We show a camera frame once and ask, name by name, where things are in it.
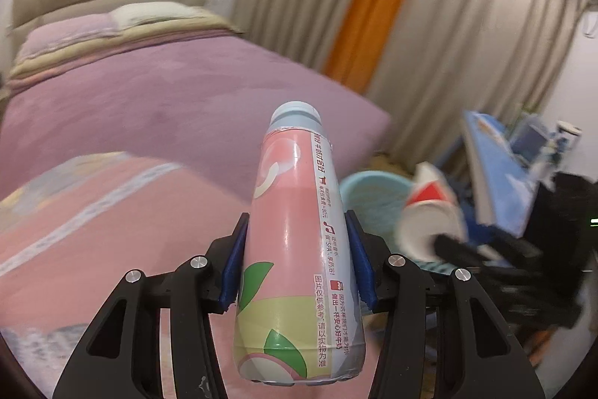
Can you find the red white paper cup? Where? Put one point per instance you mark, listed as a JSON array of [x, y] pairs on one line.
[[431, 209]]

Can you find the pink blanket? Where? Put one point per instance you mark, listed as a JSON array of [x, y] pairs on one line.
[[69, 235]]

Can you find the blue desk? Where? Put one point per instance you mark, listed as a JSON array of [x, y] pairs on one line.
[[502, 193]]

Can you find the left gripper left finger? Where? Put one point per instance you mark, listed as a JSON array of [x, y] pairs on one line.
[[118, 355]]

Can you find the white pillow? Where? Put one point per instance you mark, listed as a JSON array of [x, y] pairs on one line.
[[135, 14]]

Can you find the purple bed cover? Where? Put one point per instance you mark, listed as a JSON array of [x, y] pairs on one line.
[[203, 103]]

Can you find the beige curtain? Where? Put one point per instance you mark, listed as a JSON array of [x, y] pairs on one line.
[[441, 57]]

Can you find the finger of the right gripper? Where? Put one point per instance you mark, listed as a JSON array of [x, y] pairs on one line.
[[461, 255]]

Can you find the pink yogurt drink bottle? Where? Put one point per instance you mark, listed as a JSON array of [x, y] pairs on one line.
[[298, 318]]

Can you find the stack of books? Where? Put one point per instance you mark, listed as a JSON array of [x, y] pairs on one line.
[[528, 138]]

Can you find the white cup on desk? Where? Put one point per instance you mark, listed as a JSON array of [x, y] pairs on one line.
[[568, 136]]

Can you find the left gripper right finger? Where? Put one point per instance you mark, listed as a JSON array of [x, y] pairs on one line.
[[478, 355]]

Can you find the light blue laundry basket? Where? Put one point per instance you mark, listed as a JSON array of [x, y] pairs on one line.
[[377, 198]]

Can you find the pink pillow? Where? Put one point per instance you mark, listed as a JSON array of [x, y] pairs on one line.
[[54, 36]]

